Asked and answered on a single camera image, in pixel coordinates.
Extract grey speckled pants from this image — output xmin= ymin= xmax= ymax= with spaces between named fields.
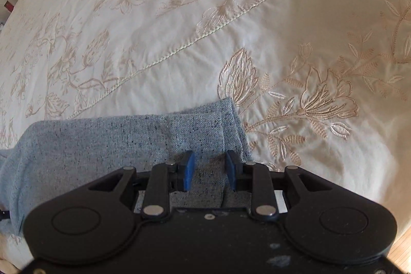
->
xmin=1 ymin=98 xmax=251 ymax=235

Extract cream embroidered bedspread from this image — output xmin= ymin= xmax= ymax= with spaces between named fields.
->
xmin=0 ymin=0 xmax=411 ymax=262

